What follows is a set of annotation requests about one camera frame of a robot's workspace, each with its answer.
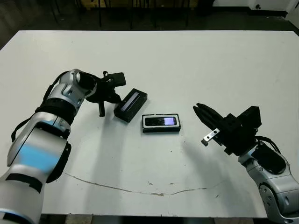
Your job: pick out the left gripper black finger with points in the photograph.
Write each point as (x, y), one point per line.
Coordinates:
(115, 93)
(114, 99)

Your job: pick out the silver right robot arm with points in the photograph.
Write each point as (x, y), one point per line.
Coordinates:
(275, 186)

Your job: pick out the small black round wall fitting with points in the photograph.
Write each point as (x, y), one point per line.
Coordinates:
(257, 6)

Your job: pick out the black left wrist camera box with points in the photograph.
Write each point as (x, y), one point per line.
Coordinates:
(118, 79)

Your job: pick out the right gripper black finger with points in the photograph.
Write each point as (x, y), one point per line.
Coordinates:
(208, 120)
(213, 114)

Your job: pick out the black box base white insert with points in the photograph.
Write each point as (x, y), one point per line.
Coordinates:
(161, 130)

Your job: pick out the black box lid silver strip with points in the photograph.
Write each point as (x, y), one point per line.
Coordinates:
(134, 105)

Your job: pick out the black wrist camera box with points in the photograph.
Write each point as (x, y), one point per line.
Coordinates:
(118, 79)
(252, 115)

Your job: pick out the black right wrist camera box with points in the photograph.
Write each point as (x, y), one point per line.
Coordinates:
(252, 115)

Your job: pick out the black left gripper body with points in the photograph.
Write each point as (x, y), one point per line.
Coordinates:
(102, 89)

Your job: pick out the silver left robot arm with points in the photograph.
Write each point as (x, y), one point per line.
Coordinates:
(35, 151)

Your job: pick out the black trash bin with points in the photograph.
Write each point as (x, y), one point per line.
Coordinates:
(204, 7)

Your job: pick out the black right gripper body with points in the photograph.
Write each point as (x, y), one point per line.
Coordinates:
(236, 135)

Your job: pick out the black phone-like camera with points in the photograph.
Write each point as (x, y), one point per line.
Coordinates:
(156, 121)

